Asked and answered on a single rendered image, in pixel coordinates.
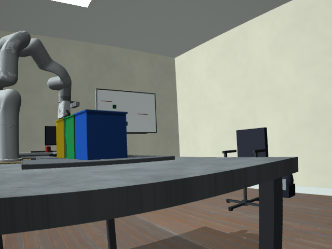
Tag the blue bin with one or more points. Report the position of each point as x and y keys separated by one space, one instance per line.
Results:
x=100 y=134

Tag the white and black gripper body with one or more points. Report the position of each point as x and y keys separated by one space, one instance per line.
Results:
x=63 y=106

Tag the green bin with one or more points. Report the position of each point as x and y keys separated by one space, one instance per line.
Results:
x=69 y=130

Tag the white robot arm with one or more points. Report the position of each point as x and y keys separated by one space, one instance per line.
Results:
x=17 y=45

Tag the yellow open-top bin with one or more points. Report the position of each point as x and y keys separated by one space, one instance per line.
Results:
x=60 y=138

